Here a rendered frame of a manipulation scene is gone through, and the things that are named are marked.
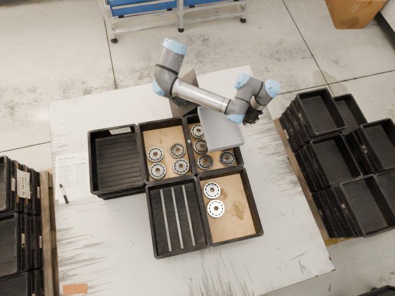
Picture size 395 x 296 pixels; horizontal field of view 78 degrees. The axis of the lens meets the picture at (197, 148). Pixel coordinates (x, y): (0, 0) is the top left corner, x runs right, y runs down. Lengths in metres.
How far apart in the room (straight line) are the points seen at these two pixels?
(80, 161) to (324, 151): 1.97
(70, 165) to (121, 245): 0.64
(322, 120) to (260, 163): 0.84
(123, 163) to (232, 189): 0.70
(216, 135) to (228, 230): 0.56
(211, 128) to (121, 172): 0.62
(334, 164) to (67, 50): 3.07
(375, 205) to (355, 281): 0.76
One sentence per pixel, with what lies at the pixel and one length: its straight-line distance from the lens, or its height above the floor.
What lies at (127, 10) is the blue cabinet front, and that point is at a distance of 3.10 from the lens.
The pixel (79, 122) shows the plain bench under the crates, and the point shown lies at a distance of 1.95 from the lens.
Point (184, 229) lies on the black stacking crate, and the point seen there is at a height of 0.83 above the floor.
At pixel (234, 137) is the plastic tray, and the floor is 1.06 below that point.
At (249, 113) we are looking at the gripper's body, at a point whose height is 1.23.
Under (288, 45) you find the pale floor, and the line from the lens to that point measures 3.51.
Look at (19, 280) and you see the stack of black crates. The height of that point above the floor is 0.27.
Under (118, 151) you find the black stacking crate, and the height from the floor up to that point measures 0.83.
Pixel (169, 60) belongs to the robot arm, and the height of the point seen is 1.41.
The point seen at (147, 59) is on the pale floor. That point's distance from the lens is 3.10.
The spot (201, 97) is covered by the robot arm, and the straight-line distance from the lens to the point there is 1.14.
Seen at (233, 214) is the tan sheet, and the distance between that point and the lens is 1.51.
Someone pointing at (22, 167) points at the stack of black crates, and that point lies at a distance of 2.38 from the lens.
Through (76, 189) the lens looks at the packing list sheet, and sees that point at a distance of 1.78.
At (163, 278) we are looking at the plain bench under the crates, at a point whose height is 0.70.
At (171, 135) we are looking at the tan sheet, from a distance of 1.62.
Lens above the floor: 2.31
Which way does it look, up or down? 68 degrees down
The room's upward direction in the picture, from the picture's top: 9 degrees clockwise
